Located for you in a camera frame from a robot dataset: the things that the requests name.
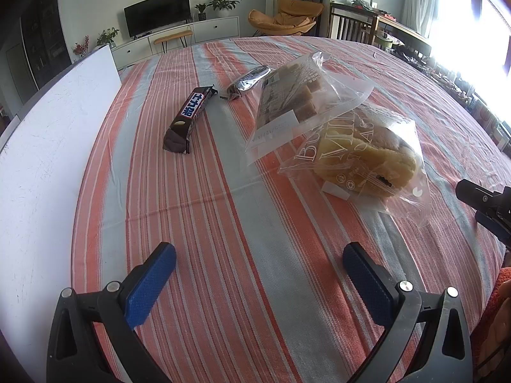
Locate silver snack wrapper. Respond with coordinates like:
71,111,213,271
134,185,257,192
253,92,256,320
217,65,272,100

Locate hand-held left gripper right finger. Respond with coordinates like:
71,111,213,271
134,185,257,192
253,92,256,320
342,242,474,383

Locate bread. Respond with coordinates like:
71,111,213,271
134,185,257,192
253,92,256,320
277,101,434,230

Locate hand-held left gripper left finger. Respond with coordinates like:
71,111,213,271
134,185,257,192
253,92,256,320
46,242,177,383

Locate wooden dining table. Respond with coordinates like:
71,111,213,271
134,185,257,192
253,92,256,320
371,12,434,56

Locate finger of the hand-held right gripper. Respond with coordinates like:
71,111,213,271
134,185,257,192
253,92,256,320
456,179,511,248

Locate dark chocolate bar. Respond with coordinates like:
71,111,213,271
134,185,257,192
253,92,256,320
163,86,218,155

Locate orange lounge chair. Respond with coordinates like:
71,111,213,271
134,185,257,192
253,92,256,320
248,0,325,37

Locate white TV cabinet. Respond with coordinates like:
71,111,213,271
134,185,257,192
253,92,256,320
110,16,240,66

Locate white board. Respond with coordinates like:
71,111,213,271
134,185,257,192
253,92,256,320
0,44,122,368

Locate large leafy potted plant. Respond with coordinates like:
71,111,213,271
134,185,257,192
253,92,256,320
205,0,242,19

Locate black television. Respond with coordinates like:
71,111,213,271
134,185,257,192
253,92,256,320
124,0,191,40

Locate dark glass cabinet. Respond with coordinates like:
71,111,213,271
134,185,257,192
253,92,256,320
20,0,72,92

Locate clear bag brown cake cubes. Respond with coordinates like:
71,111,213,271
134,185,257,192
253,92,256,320
244,51,375,166

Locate potted plant white vase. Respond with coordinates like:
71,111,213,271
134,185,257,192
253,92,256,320
96,27,120,49

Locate wooden slatted chair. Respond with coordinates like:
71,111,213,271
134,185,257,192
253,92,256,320
329,2,380,44

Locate red flower branch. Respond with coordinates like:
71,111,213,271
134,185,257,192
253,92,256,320
72,36,90,58

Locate wooden stool hairpin legs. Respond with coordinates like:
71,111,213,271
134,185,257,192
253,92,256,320
154,30,194,54

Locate red grey striped tablecloth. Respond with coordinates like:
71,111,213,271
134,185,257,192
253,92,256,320
71,36,506,383

